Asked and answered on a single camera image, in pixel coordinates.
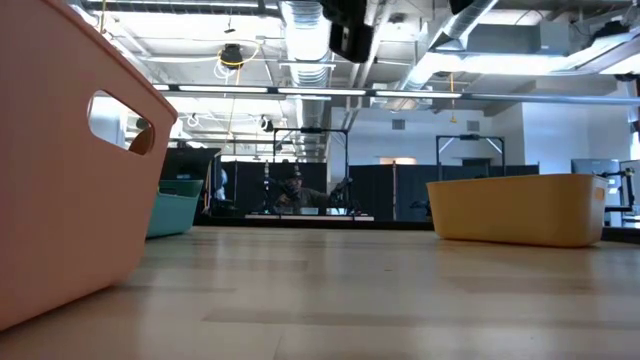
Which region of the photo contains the teal plastic bin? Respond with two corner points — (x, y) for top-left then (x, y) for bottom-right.
(146, 178), (205, 240)

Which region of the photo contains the black aluminium table frame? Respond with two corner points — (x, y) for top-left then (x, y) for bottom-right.
(197, 219), (436, 232)

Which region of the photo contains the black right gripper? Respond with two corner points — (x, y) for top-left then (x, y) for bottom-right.
(319, 0), (381, 26)

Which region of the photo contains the black gantry stand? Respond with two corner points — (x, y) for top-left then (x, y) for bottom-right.
(435, 133), (506, 169)
(272, 127), (350, 216)

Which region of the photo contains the overhead light bar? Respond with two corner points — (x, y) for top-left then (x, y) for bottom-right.
(152, 83), (640, 107)

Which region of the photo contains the person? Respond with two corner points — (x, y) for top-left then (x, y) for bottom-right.
(272, 169), (331, 216)

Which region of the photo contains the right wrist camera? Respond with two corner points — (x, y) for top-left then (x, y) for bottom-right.
(328, 20), (375, 65)

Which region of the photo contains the background wooden table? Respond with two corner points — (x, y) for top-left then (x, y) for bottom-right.
(244, 213), (375, 222)

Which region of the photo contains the yellow plastic bin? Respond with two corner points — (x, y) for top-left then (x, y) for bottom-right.
(426, 173), (610, 249)

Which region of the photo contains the ribbed silver air duct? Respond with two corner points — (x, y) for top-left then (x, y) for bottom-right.
(278, 0), (335, 162)

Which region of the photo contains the black yellow cord reel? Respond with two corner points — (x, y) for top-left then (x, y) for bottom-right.
(219, 43), (246, 71)

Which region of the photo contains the salmon orange plastic bin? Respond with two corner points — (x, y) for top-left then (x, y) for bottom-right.
(0, 0), (180, 332)

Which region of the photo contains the black partition panel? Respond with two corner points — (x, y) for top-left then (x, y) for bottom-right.
(348, 163), (540, 221)
(234, 162), (329, 217)

